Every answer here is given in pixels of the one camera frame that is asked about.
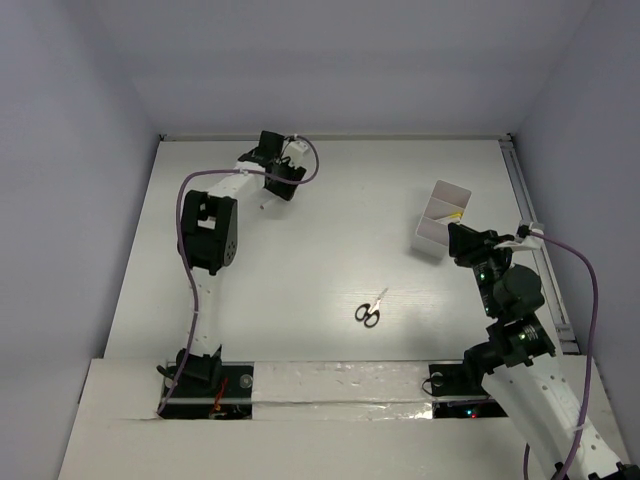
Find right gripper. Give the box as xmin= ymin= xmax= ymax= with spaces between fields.
xmin=445 ymin=221 xmax=514 ymax=316

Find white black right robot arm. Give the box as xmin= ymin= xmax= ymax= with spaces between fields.
xmin=448 ymin=223 xmax=639 ymax=479

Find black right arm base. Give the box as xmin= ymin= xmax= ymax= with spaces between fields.
xmin=422 ymin=342 xmax=505 ymax=398

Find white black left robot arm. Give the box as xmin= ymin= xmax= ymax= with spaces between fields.
xmin=159 ymin=131 xmax=319 ymax=398

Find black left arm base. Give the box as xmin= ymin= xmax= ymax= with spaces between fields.
xmin=160 ymin=363 xmax=254 ymax=420

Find white divided desk organizer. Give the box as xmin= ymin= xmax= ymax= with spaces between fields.
xmin=411 ymin=180 xmax=472 ymax=259

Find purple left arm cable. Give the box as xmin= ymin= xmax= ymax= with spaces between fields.
xmin=157 ymin=135 xmax=321 ymax=416

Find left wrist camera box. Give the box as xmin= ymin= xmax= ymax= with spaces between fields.
xmin=283 ymin=140 xmax=309 ymax=168

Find black handled scissors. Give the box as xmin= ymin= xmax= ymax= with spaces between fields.
xmin=354 ymin=288 xmax=388 ymax=329

